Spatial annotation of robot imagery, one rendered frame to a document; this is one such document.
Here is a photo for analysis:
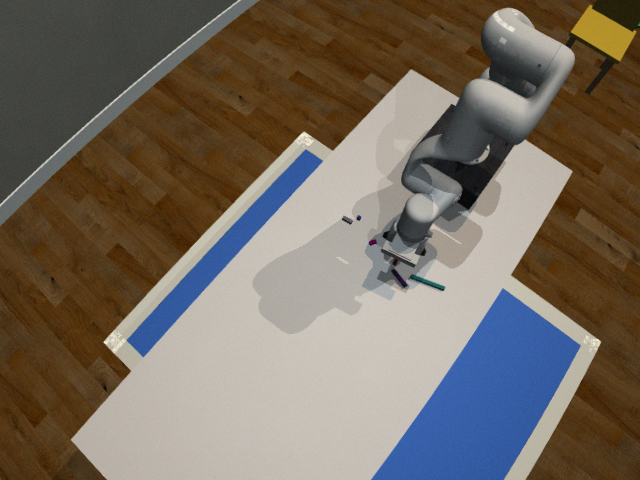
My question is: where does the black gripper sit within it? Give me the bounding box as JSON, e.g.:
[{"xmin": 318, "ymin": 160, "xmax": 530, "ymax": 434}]
[{"xmin": 382, "ymin": 217, "xmax": 429, "ymax": 256}]

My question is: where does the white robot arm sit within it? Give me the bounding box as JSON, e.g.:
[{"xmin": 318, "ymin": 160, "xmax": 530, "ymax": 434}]
[{"xmin": 381, "ymin": 8, "xmax": 575, "ymax": 268}]

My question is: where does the teal rod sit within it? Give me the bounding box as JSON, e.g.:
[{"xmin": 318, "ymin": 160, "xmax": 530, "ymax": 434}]
[{"xmin": 410, "ymin": 274, "xmax": 445, "ymax": 290}]

